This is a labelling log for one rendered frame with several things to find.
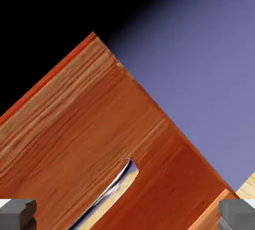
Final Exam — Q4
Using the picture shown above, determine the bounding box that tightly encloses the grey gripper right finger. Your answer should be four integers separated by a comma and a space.
218, 199, 255, 230

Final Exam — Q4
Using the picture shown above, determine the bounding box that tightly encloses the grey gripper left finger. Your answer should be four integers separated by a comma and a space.
0, 199, 37, 230

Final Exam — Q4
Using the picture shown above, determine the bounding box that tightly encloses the light orange wooden drawer front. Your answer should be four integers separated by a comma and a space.
187, 188, 241, 230

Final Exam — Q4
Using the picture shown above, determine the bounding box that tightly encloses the reddish wooden drawer front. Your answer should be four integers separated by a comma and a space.
0, 36, 229, 230

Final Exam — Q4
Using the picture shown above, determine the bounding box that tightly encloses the curved shiny metal handle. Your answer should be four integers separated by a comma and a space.
67, 157, 139, 230

